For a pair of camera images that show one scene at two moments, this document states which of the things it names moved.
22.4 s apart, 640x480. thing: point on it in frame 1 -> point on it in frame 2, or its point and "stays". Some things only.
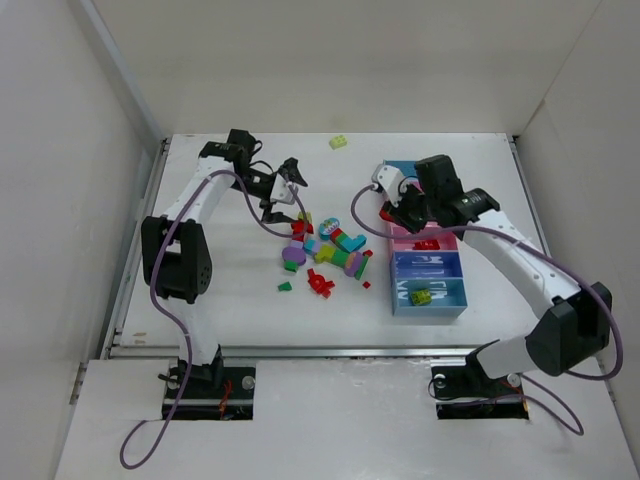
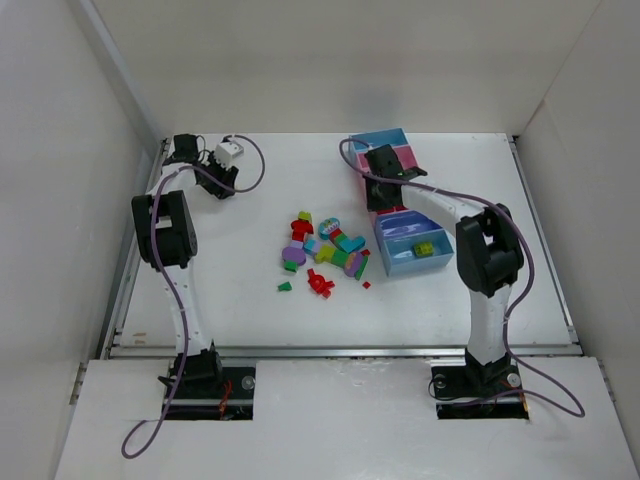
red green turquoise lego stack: [340, 238] stays
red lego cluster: [319, 284] stays
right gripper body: [409, 215] -> [379, 198]
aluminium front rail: [206, 352] stays
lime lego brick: [421, 297] -> [423, 249]
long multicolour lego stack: [325, 253] stays
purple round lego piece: [293, 253] stays
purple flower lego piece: [353, 260] stays
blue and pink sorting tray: [426, 268] -> [409, 239]
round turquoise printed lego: [326, 227] stays
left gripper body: [270, 190] -> [220, 181]
